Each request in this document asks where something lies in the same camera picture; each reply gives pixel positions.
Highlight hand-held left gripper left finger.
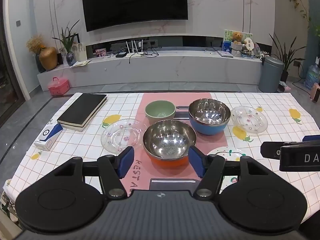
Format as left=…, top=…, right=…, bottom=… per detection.
left=54, top=146, right=135, bottom=198

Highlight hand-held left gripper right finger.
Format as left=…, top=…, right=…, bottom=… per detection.
left=188, top=146, right=268, bottom=198

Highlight clear glass plate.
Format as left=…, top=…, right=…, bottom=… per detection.
left=101, top=118, right=148, bottom=155
left=230, top=106, right=269, bottom=136

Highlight orange steel bowl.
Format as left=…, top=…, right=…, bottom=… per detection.
left=142, top=119, right=197, bottom=168

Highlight blue steel bowl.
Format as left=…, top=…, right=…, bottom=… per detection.
left=188, top=99, right=231, bottom=135

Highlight green ceramic bowl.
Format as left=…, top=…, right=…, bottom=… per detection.
left=145, top=100, right=176, bottom=125

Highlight white printed ceramic plate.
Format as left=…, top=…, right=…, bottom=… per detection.
left=206, top=146, right=248, bottom=189

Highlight pink appliance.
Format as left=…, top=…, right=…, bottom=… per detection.
left=310, top=84, right=320, bottom=103

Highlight pink slippers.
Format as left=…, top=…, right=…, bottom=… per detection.
left=277, top=81, right=292, bottom=93

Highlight blue water bottle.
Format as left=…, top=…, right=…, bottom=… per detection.
left=304, top=65, right=320, bottom=90

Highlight pink bottle print placemat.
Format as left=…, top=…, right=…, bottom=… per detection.
left=120, top=92, right=229, bottom=198

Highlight grey trash can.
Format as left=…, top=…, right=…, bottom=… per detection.
left=258, top=56, right=285, bottom=93

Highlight white and blue box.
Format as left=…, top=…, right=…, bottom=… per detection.
left=34, top=122, right=63, bottom=152

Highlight potted long-leaf plant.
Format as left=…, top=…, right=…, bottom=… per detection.
left=269, top=32, right=307, bottom=84

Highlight marble television cabinet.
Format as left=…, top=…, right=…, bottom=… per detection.
left=37, top=50, right=265, bottom=92

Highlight pink storage box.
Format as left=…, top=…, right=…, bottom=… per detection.
left=48, top=77, right=70, bottom=96

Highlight white textured pot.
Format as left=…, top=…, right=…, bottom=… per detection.
left=231, top=42, right=243, bottom=57

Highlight loose papers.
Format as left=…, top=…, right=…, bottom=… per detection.
left=70, top=60, right=92, bottom=68

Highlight leafy green plant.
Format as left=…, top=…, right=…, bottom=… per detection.
left=309, top=17, right=320, bottom=43

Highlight white router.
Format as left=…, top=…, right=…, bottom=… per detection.
left=125, top=39, right=145, bottom=55

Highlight blue patterned vase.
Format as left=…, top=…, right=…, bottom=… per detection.
left=65, top=51, right=77, bottom=67

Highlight brown teddy bear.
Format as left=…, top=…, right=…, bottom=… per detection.
left=231, top=31, right=244, bottom=44

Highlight white printed bag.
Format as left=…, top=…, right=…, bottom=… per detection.
left=71, top=41, right=87, bottom=62

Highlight green picture card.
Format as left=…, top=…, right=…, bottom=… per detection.
left=224, top=29, right=253, bottom=53

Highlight patterned cloth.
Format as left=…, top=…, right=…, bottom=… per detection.
left=0, top=179, right=19, bottom=233

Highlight golden round vase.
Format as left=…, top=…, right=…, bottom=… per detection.
left=39, top=46, right=58, bottom=71

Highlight dark blue vase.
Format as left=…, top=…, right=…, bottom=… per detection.
left=35, top=54, right=47, bottom=73

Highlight green grass plant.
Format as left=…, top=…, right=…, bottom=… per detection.
left=52, top=20, right=80, bottom=53

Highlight dark sliding glass door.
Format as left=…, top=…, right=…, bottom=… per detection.
left=0, top=37, right=25, bottom=128

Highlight dried yellow flowers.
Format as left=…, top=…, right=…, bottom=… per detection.
left=26, top=35, right=47, bottom=54

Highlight black flat television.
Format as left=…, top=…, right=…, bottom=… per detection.
left=81, top=0, right=188, bottom=32

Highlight black cables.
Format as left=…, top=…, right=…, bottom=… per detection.
left=129, top=49, right=160, bottom=64

